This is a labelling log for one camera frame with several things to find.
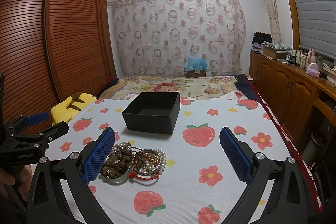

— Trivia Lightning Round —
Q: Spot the brown wooden bead bracelet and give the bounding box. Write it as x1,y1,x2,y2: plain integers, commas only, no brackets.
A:
101,151,133,179

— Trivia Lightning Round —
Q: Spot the pale green jade bangle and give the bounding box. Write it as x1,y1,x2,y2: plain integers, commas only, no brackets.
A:
99,157,131,185

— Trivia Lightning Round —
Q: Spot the red cord bracelet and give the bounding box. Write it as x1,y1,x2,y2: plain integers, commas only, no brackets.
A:
128,164,160,182

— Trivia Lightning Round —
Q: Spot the large white pearl necklace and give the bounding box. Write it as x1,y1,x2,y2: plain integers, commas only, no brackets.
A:
133,148,167,177

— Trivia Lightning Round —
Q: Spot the person's left hand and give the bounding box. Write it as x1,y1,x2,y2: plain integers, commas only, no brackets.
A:
0,165,33,201

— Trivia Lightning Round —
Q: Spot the yellow plush toy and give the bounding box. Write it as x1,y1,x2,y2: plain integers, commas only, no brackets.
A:
51,92,96,125

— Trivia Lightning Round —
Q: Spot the brown slatted wardrobe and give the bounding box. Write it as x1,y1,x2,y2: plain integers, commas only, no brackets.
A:
1,0,116,122

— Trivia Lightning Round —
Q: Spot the strawberry print white cloth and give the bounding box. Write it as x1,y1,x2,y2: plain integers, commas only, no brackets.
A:
46,92,295,223

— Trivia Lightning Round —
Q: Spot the wooden sideboard cabinet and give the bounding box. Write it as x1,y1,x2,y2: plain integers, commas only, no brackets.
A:
249,52,335,144

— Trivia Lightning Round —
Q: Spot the black square storage box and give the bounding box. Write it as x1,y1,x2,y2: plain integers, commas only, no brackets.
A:
122,92,181,135

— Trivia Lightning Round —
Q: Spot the pink tissue box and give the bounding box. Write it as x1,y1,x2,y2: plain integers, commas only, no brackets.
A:
306,63,320,78

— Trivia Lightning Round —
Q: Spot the circle pattern lace curtain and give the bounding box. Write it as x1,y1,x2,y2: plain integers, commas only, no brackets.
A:
112,0,246,77

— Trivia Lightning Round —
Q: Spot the pile of folded clothes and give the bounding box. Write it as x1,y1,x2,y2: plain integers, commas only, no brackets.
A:
251,32,291,60

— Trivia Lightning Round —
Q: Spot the cardboard box with blue bag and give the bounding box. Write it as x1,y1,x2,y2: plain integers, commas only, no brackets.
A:
185,57,208,77

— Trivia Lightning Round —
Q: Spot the grey window roller blind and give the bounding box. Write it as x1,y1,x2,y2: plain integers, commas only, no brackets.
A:
294,0,335,59

